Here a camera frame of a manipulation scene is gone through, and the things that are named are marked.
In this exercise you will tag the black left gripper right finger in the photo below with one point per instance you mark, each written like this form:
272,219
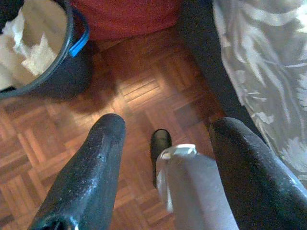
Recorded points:
251,179

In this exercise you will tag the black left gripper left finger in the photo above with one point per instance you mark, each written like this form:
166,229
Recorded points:
91,172

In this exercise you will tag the silver left robot leg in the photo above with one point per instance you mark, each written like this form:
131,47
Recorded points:
196,191

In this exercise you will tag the black left robot foot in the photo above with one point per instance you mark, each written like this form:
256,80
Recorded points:
160,143

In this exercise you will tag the bed with grey floral sheet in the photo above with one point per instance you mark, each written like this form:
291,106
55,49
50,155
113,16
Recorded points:
271,60

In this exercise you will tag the white crumpled paper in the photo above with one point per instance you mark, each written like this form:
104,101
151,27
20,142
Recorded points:
26,50

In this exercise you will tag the large red sofa cushion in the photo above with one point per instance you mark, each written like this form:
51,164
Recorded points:
124,16

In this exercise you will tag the black bed frame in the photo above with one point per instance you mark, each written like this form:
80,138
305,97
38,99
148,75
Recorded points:
204,48

